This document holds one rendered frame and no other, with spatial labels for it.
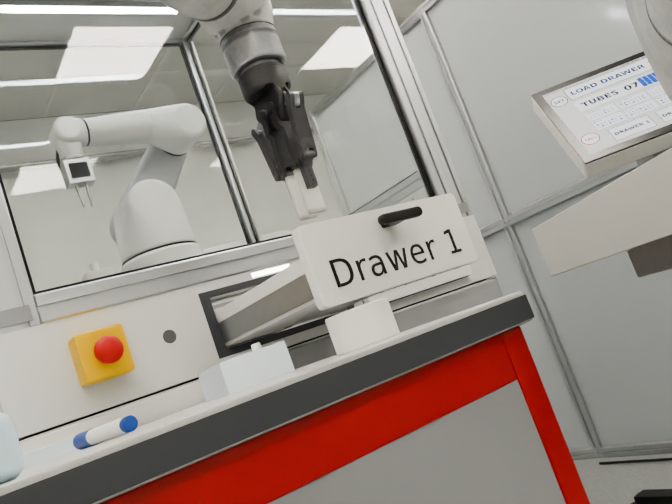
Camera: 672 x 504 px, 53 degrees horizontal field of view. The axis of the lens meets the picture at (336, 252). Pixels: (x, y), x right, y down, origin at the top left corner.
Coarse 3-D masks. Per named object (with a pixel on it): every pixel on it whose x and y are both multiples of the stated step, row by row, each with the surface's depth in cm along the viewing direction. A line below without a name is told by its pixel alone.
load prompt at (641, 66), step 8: (632, 64) 167; (640, 64) 166; (648, 64) 165; (608, 72) 168; (616, 72) 167; (624, 72) 166; (632, 72) 165; (640, 72) 164; (592, 80) 167; (600, 80) 166; (608, 80) 165; (616, 80) 164; (568, 88) 168; (576, 88) 167; (584, 88) 166; (592, 88) 165; (600, 88) 164; (568, 96) 166; (576, 96) 165
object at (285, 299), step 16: (288, 272) 93; (304, 272) 89; (256, 288) 101; (272, 288) 97; (288, 288) 93; (304, 288) 90; (240, 304) 106; (256, 304) 101; (272, 304) 97; (288, 304) 94; (304, 304) 91; (352, 304) 124; (224, 320) 110; (240, 320) 106; (256, 320) 102; (272, 320) 99; (288, 320) 104; (304, 320) 120; (224, 336) 112; (240, 336) 108; (256, 336) 115
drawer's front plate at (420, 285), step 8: (448, 272) 141; (456, 272) 142; (464, 272) 144; (424, 280) 137; (432, 280) 138; (440, 280) 139; (448, 280) 141; (400, 288) 133; (408, 288) 134; (416, 288) 135; (424, 288) 136; (376, 296) 129; (384, 296) 130; (392, 296) 131; (400, 296) 132
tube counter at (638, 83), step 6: (636, 78) 163; (642, 78) 162; (648, 78) 161; (654, 78) 160; (624, 84) 162; (630, 84) 162; (636, 84) 161; (642, 84) 160; (648, 84) 160; (630, 90) 160
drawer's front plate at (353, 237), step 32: (320, 224) 87; (352, 224) 90; (416, 224) 96; (448, 224) 100; (320, 256) 86; (352, 256) 89; (384, 256) 91; (416, 256) 95; (448, 256) 98; (320, 288) 84; (352, 288) 87; (384, 288) 90
